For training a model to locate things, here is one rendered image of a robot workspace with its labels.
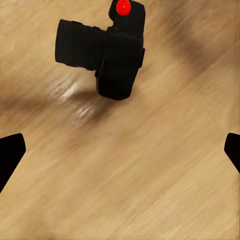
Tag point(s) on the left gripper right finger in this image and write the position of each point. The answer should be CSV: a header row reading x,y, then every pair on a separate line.
x,y
232,149

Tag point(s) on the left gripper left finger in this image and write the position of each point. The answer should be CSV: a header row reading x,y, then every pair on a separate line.
x,y
12,150

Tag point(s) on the digital camera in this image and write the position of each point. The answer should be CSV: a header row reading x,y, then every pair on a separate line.
x,y
116,54

